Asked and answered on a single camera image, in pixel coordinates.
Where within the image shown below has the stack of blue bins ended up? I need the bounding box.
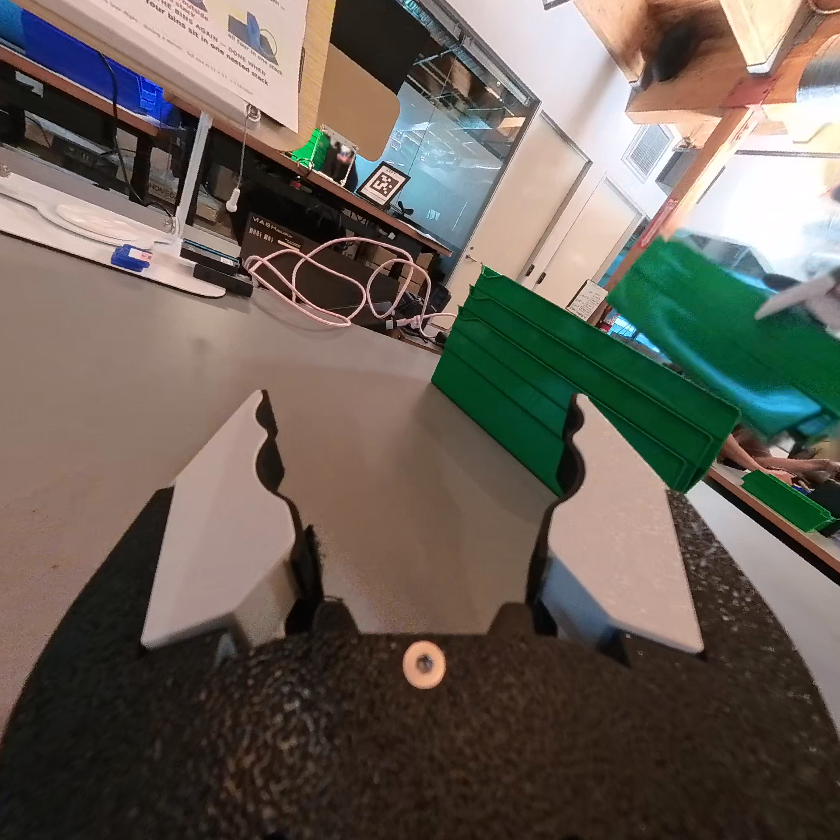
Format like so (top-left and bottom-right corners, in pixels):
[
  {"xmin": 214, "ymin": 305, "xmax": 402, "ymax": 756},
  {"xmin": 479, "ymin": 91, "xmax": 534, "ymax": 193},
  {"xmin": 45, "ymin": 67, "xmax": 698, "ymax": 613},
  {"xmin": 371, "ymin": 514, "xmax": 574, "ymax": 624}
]
[{"xmin": 0, "ymin": 0, "xmax": 178, "ymax": 126}]

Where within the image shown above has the instruction poster board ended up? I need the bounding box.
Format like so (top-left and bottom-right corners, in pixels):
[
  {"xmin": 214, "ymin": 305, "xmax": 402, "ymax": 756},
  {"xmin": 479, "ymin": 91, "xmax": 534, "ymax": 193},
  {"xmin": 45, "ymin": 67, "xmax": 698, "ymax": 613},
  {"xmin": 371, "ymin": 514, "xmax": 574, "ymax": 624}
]
[{"xmin": 13, "ymin": 0, "xmax": 337, "ymax": 142}]

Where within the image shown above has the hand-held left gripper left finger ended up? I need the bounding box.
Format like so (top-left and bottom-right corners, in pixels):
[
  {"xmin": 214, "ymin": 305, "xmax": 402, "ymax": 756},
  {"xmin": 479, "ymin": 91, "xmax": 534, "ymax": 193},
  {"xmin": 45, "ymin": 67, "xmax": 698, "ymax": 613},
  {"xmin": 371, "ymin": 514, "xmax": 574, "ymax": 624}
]
[{"xmin": 140, "ymin": 389, "xmax": 325, "ymax": 651}]

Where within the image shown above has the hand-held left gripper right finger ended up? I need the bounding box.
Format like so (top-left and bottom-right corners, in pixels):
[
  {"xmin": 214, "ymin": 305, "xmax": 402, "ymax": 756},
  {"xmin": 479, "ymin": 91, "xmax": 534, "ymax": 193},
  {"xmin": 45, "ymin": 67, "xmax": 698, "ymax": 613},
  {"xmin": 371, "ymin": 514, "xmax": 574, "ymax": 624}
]
[{"xmin": 524, "ymin": 392, "xmax": 706, "ymax": 655}]

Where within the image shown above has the white hanging cord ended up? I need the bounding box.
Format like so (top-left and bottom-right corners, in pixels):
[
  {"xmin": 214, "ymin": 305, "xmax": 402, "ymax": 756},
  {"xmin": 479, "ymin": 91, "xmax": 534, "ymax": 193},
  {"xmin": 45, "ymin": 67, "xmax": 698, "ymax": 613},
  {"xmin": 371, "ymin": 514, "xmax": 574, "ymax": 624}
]
[{"xmin": 225, "ymin": 105, "xmax": 253, "ymax": 212}]

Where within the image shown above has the pink cable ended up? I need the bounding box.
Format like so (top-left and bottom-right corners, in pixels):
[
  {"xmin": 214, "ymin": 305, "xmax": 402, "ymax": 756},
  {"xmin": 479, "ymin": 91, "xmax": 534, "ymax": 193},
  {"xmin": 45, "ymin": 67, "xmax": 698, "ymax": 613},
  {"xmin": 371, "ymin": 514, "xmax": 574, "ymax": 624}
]
[{"xmin": 244, "ymin": 238, "xmax": 457, "ymax": 342}]

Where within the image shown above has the wall vent grille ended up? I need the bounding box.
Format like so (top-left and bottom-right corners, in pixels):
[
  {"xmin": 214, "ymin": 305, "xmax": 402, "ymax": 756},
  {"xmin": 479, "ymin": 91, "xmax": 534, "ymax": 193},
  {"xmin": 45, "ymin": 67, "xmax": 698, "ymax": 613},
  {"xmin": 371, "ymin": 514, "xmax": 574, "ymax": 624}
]
[{"xmin": 622, "ymin": 123, "xmax": 675, "ymax": 181}]

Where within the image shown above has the black wall screen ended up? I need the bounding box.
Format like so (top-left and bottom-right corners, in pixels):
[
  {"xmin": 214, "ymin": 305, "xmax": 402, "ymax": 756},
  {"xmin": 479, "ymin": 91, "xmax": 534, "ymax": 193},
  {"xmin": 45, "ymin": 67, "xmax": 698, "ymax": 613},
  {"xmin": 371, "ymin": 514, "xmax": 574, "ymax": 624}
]
[{"xmin": 328, "ymin": 0, "xmax": 427, "ymax": 96}]

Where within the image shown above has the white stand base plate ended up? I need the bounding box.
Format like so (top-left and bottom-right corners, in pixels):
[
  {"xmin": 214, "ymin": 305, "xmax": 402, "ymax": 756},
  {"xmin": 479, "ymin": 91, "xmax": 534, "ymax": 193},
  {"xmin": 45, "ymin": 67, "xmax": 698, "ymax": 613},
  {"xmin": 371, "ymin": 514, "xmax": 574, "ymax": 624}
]
[{"xmin": 0, "ymin": 112, "xmax": 227, "ymax": 299}]

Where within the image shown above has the black cardboard box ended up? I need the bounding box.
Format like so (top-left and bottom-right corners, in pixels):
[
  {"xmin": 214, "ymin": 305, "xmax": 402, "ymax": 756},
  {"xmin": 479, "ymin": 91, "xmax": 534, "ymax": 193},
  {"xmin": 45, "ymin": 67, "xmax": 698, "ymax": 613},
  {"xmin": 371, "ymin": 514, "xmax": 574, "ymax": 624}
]
[{"xmin": 241, "ymin": 211, "xmax": 421, "ymax": 322}]

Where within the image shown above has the metal air duct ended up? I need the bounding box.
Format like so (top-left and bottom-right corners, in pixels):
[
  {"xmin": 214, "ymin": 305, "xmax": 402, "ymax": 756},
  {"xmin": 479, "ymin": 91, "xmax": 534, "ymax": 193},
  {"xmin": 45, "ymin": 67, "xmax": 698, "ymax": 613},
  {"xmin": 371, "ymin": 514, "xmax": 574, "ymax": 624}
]
[{"xmin": 797, "ymin": 52, "xmax": 840, "ymax": 106}]

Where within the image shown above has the small whiteboard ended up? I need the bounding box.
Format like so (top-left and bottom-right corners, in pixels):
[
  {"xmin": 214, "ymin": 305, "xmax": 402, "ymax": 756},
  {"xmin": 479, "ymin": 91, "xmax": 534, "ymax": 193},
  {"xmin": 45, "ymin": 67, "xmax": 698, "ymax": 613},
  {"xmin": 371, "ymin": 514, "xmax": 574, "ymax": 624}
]
[{"xmin": 567, "ymin": 281, "xmax": 608, "ymax": 321}]

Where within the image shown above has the wooden post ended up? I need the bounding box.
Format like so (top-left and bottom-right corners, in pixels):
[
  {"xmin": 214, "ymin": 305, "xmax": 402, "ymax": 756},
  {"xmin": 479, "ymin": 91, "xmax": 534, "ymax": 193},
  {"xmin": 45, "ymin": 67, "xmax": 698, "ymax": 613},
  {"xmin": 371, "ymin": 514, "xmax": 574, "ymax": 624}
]
[{"xmin": 587, "ymin": 105, "xmax": 756, "ymax": 326}]

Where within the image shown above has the wooden workbench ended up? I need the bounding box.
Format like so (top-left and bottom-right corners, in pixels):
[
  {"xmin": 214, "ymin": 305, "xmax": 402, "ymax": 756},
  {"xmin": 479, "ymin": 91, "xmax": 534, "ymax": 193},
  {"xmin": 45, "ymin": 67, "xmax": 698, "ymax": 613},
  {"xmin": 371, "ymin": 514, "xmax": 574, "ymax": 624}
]
[
  {"xmin": 0, "ymin": 45, "xmax": 161, "ymax": 198},
  {"xmin": 164, "ymin": 98, "xmax": 455, "ymax": 263}
]

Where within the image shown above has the brown cardboard panel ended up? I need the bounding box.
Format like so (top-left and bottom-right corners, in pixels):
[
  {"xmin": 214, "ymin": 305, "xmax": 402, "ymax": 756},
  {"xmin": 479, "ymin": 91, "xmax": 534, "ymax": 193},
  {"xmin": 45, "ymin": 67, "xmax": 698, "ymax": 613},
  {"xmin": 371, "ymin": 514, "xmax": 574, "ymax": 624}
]
[{"xmin": 317, "ymin": 42, "xmax": 403, "ymax": 163}]

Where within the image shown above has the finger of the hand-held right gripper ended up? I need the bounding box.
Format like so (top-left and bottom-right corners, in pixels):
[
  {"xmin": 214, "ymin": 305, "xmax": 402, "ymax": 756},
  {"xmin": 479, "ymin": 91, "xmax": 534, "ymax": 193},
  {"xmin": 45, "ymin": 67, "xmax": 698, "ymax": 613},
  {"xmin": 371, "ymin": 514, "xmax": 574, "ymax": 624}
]
[{"xmin": 755, "ymin": 274, "xmax": 840, "ymax": 324}]

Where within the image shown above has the green bins clear case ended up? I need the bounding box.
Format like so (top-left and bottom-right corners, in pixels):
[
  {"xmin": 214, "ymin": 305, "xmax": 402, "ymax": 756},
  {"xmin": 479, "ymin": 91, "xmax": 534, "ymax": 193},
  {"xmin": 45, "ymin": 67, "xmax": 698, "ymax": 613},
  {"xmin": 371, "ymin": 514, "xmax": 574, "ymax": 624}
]
[{"xmin": 290, "ymin": 125, "xmax": 360, "ymax": 186}]

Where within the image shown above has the white door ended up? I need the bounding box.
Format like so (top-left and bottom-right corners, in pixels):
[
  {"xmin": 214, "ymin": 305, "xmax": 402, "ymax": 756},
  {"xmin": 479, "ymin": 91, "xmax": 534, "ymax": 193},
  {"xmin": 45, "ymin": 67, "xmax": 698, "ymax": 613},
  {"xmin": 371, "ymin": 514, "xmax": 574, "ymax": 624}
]
[
  {"xmin": 532, "ymin": 176, "xmax": 647, "ymax": 309},
  {"xmin": 453, "ymin": 112, "xmax": 592, "ymax": 299}
]

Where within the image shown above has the black flat box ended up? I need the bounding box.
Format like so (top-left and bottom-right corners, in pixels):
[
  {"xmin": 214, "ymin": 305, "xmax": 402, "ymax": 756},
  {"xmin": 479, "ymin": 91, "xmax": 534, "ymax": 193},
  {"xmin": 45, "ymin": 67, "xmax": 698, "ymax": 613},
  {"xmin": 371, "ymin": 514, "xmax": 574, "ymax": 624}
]
[{"xmin": 192, "ymin": 262, "xmax": 255, "ymax": 298}]

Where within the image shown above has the white round disc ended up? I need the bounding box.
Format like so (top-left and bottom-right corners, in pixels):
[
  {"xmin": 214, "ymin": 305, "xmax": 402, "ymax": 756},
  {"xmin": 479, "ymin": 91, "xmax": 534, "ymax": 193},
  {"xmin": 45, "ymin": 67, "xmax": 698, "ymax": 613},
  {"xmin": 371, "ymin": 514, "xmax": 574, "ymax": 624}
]
[{"xmin": 56, "ymin": 203, "xmax": 142, "ymax": 242}]

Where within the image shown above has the framed fiducial tag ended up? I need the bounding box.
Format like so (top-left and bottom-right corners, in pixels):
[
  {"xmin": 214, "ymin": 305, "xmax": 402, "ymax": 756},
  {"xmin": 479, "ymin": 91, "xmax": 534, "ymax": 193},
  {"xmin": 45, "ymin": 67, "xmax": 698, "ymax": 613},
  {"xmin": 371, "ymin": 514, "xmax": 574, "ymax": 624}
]
[{"xmin": 356, "ymin": 163, "xmax": 412, "ymax": 211}]

